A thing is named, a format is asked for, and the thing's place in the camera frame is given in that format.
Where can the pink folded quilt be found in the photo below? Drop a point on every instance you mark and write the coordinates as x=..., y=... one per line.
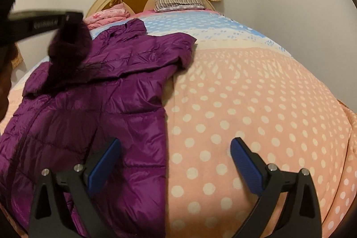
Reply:
x=108, y=16

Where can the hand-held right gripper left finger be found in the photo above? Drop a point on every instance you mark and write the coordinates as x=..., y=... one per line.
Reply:
x=104, y=165

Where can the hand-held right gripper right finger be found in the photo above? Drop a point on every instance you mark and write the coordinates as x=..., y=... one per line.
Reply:
x=246, y=165

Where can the polka dot bed blanket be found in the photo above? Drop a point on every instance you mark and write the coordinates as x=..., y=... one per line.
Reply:
x=237, y=87

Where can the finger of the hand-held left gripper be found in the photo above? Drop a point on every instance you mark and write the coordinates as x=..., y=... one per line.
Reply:
x=74, y=22

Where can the purple puffer jacket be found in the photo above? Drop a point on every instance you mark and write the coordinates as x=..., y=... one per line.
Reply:
x=111, y=101

